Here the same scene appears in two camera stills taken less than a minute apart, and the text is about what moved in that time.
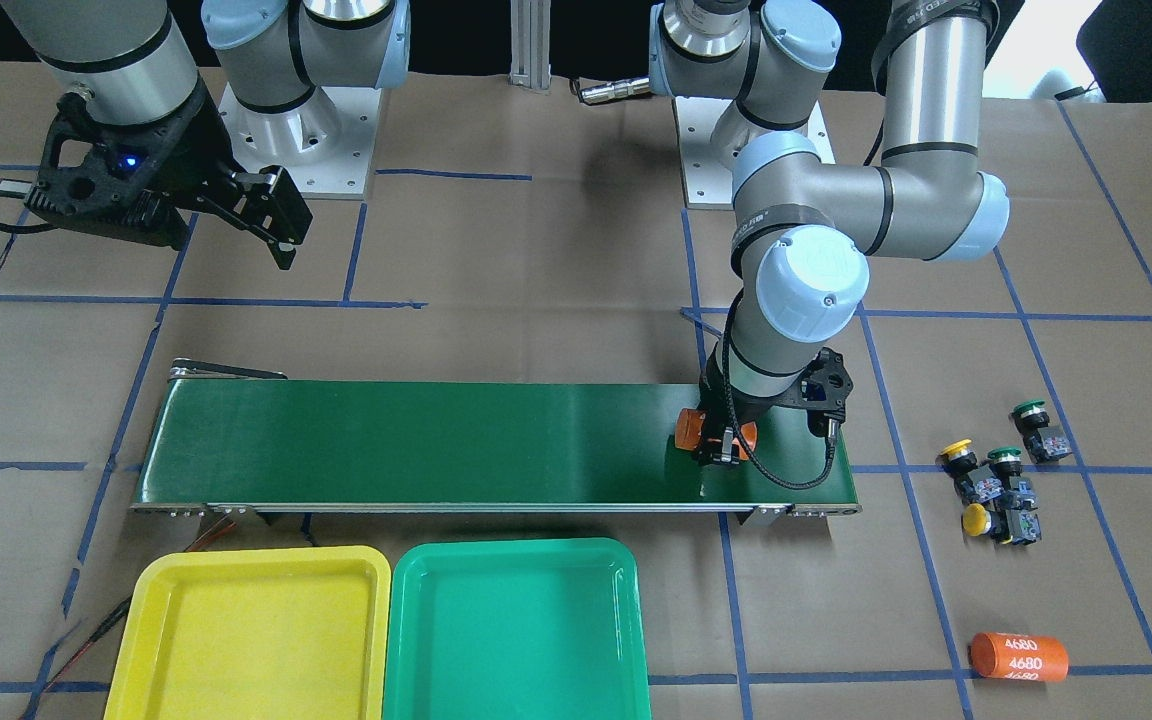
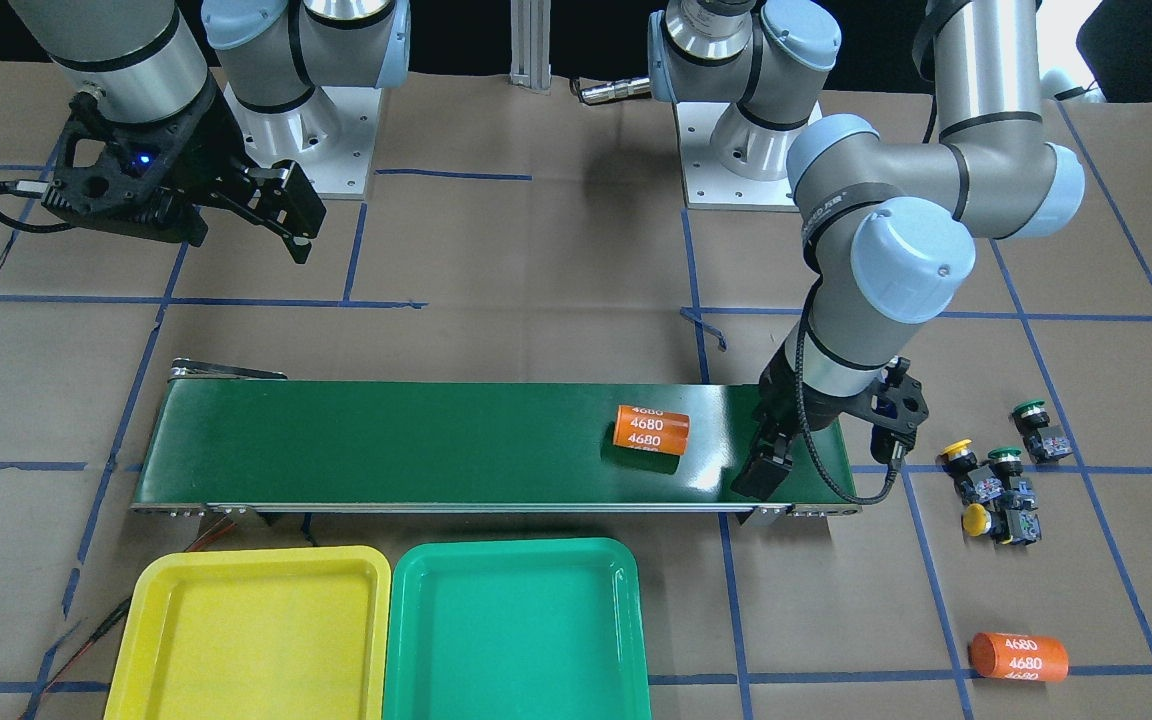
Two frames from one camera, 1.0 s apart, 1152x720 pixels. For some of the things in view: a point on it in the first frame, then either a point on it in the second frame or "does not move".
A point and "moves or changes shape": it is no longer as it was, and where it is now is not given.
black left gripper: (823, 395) -> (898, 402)
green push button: (1045, 442) does not move
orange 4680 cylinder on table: (1020, 656) does not move
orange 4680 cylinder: (689, 428) moves or changes shape
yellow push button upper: (976, 484) does not move
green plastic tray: (542, 629) does not move
